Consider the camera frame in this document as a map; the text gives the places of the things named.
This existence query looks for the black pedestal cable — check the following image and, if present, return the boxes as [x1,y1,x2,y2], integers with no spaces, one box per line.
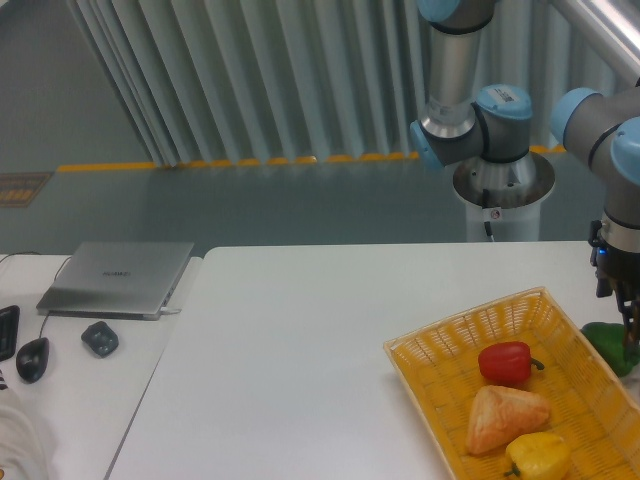
[480,188,497,244]

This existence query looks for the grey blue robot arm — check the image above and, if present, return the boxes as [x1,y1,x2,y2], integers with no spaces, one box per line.
[410,1,639,353]

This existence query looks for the black mouse cable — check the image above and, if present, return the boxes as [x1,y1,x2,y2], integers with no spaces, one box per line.
[0,251,74,341]

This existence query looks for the yellow wicker basket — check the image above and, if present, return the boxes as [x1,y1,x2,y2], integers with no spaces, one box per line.
[384,287,639,479]

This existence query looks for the triangular bread pastry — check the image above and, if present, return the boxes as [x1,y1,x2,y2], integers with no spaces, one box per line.
[466,385,551,455]

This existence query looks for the grey folding partition screen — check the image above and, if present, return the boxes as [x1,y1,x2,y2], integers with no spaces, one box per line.
[70,1,591,167]

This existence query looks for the yellow bell pepper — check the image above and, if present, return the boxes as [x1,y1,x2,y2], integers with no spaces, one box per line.
[503,432,571,479]

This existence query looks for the small black plastic holder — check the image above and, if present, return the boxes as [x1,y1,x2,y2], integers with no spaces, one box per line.
[81,321,119,358]

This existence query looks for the black keyboard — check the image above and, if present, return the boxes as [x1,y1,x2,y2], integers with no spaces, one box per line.
[0,305,20,361]

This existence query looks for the red bell pepper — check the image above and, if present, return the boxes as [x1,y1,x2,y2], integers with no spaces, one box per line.
[478,341,545,385]

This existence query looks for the black computer mouse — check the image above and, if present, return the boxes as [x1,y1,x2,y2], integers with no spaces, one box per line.
[16,337,50,384]

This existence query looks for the silver closed laptop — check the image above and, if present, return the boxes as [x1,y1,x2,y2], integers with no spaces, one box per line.
[37,242,193,320]

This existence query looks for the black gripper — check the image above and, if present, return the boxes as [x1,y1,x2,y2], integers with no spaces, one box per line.
[588,220,639,355]

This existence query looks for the green bell pepper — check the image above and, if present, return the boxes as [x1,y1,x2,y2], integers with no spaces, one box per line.
[581,322,639,378]

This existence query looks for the brown floor sticker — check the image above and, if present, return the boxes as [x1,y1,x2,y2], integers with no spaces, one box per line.
[0,172,53,208]

